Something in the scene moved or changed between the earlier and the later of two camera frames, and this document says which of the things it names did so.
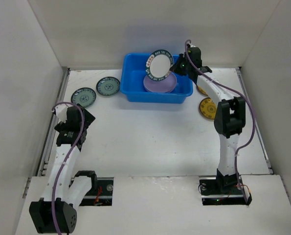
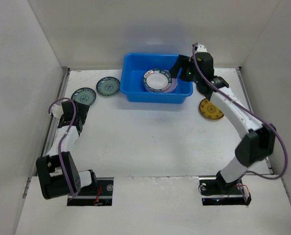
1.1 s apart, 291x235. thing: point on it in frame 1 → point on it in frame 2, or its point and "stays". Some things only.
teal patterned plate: (108, 86) stays
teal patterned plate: (84, 96) stays
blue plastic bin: (132, 73) stays
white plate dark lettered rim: (158, 64) → (157, 80)
